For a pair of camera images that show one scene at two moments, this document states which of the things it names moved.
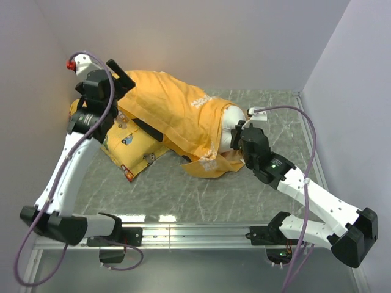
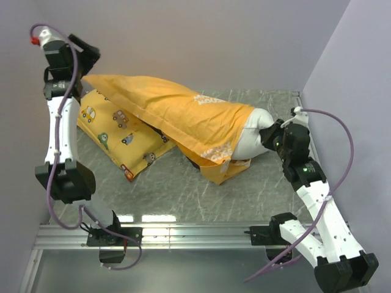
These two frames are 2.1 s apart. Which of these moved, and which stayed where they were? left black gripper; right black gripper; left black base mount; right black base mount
Moved: right black gripper; left black gripper
Stayed: left black base mount; right black base mount
